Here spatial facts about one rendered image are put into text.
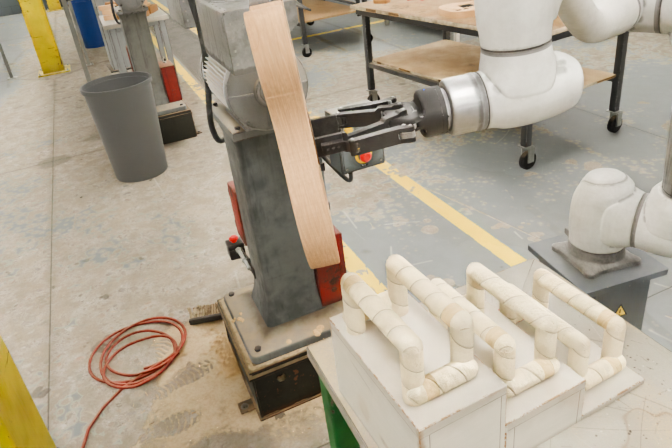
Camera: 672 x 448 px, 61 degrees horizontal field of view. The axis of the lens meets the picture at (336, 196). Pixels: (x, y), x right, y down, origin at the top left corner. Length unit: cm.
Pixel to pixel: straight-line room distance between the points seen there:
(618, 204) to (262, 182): 109
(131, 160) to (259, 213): 255
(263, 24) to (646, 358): 89
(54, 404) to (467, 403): 216
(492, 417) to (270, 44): 59
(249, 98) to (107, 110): 272
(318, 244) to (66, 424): 200
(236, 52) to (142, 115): 304
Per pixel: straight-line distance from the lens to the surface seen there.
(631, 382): 114
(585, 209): 171
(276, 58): 67
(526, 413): 94
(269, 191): 197
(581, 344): 103
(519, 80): 88
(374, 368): 88
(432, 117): 87
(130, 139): 438
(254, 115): 170
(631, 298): 186
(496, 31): 86
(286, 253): 211
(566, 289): 113
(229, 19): 133
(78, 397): 274
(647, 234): 169
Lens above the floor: 172
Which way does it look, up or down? 28 degrees down
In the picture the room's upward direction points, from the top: 7 degrees counter-clockwise
